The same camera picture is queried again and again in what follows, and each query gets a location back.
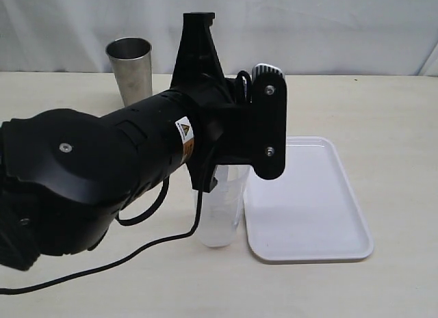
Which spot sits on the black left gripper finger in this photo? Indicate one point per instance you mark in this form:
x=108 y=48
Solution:
x=197 y=58

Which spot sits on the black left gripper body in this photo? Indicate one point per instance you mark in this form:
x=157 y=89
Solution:
x=243 y=125

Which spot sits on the stainless steel cup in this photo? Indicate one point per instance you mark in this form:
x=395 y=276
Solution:
x=130 y=59

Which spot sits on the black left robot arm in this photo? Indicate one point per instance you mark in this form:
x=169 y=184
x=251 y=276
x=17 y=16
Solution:
x=65 y=175

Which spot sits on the clear plastic container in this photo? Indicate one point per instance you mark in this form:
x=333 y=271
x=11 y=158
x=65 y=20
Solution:
x=222 y=207

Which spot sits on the white rectangular plastic tray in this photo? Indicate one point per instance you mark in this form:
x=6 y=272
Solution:
x=310 y=213

